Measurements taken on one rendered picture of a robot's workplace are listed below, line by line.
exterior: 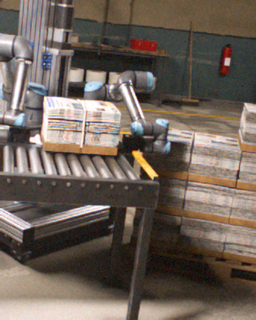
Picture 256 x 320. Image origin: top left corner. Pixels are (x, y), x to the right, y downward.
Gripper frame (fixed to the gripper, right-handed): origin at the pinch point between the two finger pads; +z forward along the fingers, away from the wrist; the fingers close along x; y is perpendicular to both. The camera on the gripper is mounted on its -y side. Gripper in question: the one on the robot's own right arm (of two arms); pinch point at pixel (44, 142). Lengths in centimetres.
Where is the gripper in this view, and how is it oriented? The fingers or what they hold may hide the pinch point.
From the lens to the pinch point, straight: 302.4
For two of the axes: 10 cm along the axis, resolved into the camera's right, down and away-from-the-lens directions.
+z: 9.7, 0.7, 2.3
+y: 1.3, -9.6, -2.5
